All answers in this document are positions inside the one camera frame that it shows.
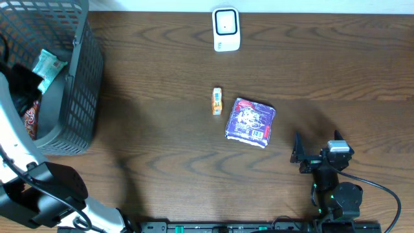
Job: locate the small orange box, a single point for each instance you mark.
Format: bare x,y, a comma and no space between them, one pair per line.
217,104

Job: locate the purple noodle packet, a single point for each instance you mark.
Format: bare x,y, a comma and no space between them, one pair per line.
250,122

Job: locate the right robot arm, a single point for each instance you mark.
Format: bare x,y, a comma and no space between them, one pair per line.
339,203

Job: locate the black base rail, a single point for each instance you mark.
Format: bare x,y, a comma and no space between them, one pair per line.
278,227

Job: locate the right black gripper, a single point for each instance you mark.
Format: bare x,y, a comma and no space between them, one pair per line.
310,164

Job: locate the grey plastic mesh basket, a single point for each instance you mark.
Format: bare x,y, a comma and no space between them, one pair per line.
68,107

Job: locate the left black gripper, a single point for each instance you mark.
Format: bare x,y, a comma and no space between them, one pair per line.
21,84

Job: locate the mint green snack packet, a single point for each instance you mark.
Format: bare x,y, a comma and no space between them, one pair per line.
48,67

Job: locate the red orange snack bar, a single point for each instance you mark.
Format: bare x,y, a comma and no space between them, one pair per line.
31,120

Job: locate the white barcode scanner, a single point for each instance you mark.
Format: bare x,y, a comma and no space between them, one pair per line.
226,29

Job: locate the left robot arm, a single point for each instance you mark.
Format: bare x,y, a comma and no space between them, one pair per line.
34,191

